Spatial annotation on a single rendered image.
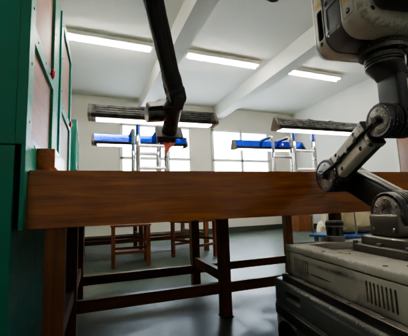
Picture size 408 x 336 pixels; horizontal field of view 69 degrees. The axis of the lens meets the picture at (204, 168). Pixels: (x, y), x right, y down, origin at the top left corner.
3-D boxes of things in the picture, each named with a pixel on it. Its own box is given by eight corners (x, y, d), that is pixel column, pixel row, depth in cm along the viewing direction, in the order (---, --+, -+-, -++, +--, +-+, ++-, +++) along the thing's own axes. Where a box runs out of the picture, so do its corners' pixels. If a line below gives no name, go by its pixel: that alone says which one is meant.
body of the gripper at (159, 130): (154, 130, 114) (157, 113, 110) (180, 131, 118) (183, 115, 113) (156, 140, 110) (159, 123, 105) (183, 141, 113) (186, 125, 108)
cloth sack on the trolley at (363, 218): (389, 231, 389) (385, 201, 394) (347, 235, 361) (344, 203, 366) (353, 229, 441) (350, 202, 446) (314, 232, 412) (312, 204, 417)
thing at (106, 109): (219, 124, 150) (218, 110, 151) (87, 116, 129) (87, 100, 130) (213, 128, 157) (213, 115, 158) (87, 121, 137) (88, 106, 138)
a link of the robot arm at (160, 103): (185, 96, 100) (177, 85, 105) (153, 96, 95) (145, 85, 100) (180, 127, 107) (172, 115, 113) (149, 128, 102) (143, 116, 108)
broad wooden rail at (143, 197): (431, 208, 151) (427, 171, 153) (25, 229, 91) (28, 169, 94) (409, 208, 162) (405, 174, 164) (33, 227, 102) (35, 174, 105)
